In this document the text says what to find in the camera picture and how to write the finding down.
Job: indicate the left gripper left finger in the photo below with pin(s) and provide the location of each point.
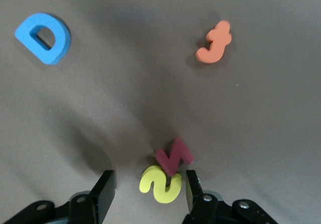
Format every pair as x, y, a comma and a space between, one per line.
105, 191

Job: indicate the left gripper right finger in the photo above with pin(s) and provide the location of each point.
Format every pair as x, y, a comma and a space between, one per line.
194, 196

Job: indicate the yellow foam number two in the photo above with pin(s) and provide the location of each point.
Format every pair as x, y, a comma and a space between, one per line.
163, 196

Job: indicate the maroon foam letter N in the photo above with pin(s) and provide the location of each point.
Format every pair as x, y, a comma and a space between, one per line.
180, 147

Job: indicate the brown table cloth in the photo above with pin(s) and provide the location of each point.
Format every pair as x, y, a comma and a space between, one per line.
125, 96

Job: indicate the blue foam letter D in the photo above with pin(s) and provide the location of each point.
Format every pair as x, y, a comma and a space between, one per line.
61, 40

